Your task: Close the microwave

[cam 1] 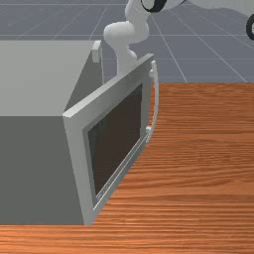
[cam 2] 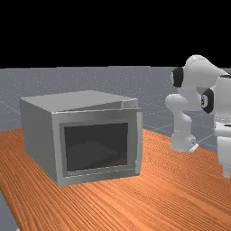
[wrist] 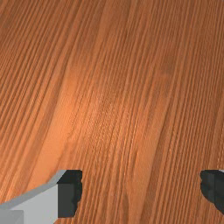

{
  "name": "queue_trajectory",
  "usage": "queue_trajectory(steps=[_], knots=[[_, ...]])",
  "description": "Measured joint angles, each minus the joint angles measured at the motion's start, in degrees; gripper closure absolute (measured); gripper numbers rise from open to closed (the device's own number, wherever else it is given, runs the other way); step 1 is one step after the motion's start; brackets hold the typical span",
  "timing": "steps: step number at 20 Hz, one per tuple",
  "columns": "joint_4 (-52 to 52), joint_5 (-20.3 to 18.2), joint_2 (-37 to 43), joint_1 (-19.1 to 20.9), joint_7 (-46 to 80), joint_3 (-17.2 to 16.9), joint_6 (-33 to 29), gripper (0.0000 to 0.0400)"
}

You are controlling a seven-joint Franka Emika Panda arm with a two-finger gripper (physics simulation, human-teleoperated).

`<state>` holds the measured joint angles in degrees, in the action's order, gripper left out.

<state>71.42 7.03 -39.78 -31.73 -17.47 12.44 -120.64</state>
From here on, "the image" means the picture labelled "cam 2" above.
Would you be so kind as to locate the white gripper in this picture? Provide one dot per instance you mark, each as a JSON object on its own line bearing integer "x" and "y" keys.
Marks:
{"x": 225, "y": 144}

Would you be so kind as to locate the grey microwave door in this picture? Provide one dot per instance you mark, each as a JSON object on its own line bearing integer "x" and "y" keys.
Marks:
{"x": 96, "y": 147}

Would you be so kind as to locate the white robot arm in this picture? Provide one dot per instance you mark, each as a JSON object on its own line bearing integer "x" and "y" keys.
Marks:
{"x": 184, "y": 135}

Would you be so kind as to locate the grey microwave oven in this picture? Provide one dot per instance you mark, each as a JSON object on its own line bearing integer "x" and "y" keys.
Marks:
{"x": 39, "y": 132}

